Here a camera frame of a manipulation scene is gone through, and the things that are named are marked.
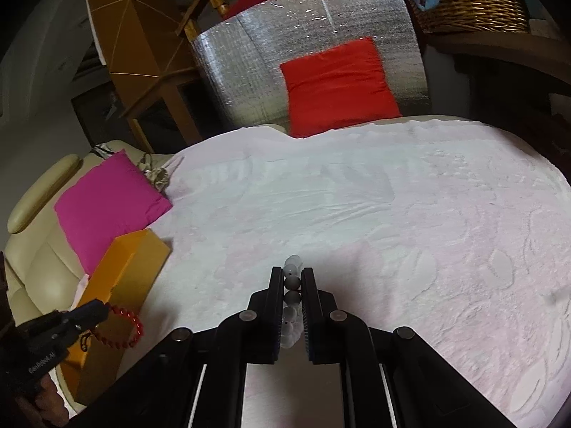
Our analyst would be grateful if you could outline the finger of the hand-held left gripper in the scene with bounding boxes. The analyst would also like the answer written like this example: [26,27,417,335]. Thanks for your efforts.
[65,300,111,322]
[58,320,100,340]

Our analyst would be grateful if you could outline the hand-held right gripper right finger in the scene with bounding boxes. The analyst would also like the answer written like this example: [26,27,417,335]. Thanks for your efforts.
[302,267,514,428]

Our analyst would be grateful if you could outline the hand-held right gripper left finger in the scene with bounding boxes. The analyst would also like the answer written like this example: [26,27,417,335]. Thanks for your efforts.
[82,266,286,428]

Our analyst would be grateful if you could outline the pale translucent bead bracelet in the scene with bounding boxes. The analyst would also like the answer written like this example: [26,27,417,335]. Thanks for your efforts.
[279,255,306,349]

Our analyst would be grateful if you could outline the red bead bracelet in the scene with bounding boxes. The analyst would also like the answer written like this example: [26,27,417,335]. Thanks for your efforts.
[91,305,145,348]

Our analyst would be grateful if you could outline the orange box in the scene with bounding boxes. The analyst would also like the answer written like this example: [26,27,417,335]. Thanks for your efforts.
[60,228,172,404]

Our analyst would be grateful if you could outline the person's left hand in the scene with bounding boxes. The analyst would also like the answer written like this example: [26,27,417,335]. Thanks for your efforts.
[36,368,71,428]

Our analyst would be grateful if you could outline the beige leather armchair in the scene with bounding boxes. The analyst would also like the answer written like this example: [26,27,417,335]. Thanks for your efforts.
[0,139,181,415]

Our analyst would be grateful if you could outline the magenta pillow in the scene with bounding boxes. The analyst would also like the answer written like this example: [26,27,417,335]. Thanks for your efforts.
[54,151,174,275]

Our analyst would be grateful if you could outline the white fluffy blanket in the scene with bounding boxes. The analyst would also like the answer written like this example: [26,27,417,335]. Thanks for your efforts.
[71,116,571,428]

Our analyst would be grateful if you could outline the red pillow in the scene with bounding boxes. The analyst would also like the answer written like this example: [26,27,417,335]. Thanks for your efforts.
[279,37,402,138]

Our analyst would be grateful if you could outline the silver foil insulation panel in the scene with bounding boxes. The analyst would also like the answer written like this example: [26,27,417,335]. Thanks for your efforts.
[191,0,433,133]

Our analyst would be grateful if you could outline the yellow wooden stand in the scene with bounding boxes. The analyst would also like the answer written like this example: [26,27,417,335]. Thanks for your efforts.
[84,0,203,154]

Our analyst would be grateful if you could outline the curved wooden shelf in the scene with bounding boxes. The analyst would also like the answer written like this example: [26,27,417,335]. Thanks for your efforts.
[424,30,571,96]

